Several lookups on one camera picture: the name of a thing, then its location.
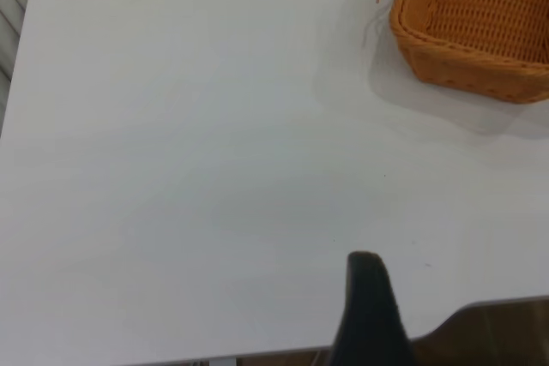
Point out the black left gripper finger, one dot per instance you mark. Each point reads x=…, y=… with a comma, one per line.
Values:
x=369, y=319

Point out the orange-brown wicker basket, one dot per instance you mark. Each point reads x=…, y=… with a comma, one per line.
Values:
x=472, y=19

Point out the white slatted panel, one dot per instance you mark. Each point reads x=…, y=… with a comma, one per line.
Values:
x=10, y=6

